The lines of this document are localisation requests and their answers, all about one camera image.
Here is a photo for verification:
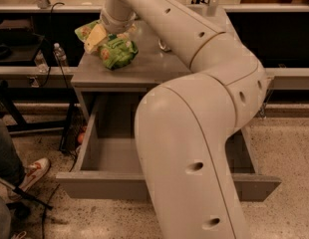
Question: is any green rice chip bag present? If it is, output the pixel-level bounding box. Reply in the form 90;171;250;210
75;20;139;70

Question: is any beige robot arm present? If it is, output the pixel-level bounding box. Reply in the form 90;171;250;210
101;0;269;239

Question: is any grey open drawer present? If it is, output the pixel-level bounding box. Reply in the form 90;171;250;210
57;93;281;201

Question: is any white red sneaker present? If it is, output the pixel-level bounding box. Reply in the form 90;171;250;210
18;157;51;192

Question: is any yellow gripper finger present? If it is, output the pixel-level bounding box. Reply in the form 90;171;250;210
84;24;107;54

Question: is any black cable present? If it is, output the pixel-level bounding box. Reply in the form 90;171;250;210
40;152;79;239

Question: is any silver soda can lying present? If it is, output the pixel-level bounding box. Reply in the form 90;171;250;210
158;39;171;52

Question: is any clear water bottle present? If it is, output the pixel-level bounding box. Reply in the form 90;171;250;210
34;50;49;74
54;43;69;72

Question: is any black side table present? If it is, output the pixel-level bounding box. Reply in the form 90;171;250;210
0;20;76;151

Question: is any grey cabinet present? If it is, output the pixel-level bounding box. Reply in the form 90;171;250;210
71;5;264;124

